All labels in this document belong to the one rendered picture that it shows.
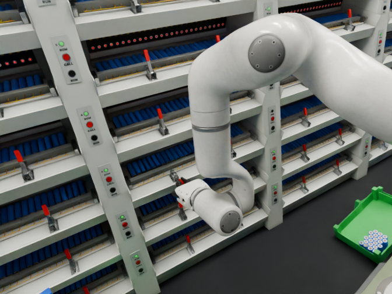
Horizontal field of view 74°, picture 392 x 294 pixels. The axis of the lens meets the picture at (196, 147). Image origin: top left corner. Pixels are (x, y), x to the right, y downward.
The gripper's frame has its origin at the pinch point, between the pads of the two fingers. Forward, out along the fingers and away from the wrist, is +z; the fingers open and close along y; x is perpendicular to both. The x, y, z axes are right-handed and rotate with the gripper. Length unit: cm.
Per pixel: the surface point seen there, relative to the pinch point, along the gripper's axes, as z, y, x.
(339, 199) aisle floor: 6, 89, -50
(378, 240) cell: -27, 68, -46
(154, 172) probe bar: 10.1, -6.4, 3.6
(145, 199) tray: 6.1, -13.1, -3.2
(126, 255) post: 8.0, -25.6, -22.7
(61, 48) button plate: -2, -23, 50
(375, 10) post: 0, 113, 44
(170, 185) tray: 5.7, -3.0, -1.6
